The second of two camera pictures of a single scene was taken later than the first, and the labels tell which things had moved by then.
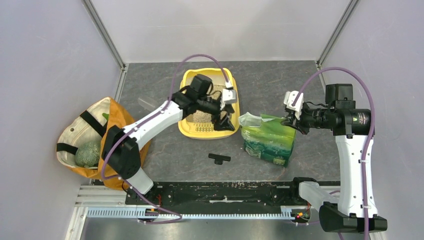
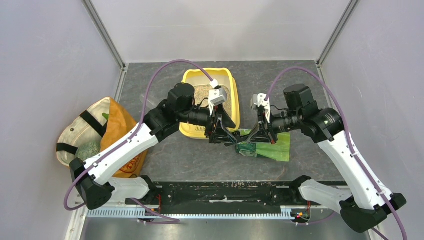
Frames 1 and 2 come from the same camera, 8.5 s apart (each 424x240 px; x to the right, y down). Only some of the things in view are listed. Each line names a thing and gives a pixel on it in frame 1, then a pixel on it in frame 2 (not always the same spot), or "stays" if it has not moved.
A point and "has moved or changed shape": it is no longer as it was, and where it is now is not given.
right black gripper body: (310, 118) → (267, 127)
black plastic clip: (218, 159) → (235, 137)
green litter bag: (266, 137) has moved or changed shape
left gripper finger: (225, 124) stays
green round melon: (88, 155) stays
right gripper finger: (288, 121) → (256, 136)
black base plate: (219, 194) stays
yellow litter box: (200, 125) stays
